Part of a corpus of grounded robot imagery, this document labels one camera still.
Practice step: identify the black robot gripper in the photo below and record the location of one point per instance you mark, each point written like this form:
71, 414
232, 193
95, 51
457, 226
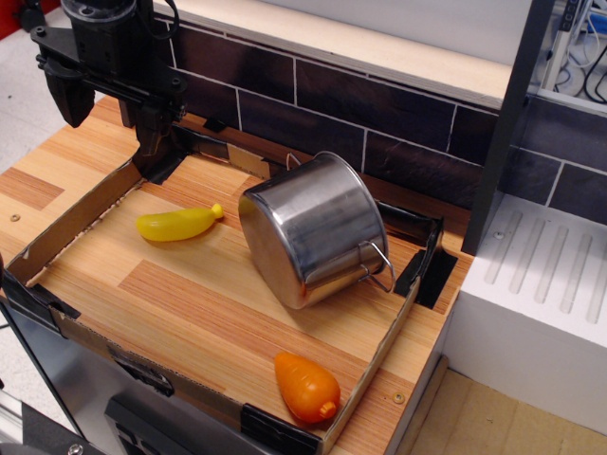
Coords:
117, 56

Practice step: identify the stainless steel pot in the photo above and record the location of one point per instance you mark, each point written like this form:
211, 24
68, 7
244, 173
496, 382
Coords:
314, 231

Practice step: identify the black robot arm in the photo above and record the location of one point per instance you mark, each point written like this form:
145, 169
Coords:
98, 8

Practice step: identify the cardboard fence with black tape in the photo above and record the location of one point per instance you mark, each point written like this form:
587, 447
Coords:
197, 311

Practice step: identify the yellow plastic banana toy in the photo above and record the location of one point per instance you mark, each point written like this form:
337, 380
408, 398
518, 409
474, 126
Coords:
178, 225

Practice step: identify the black object on floor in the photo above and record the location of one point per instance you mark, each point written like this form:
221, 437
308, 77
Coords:
30, 14

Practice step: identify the orange plastic carrot toy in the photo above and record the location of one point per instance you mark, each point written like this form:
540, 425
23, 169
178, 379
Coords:
310, 392

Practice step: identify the white dish drainer sink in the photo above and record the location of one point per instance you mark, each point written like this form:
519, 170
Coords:
530, 319

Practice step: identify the dark grey shelf frame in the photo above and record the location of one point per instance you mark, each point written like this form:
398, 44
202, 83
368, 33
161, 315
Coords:
485, 200

